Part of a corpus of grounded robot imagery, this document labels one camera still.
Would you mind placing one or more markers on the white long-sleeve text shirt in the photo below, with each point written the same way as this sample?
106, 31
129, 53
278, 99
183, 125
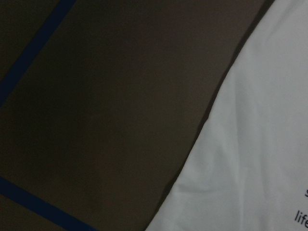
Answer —
248, 169

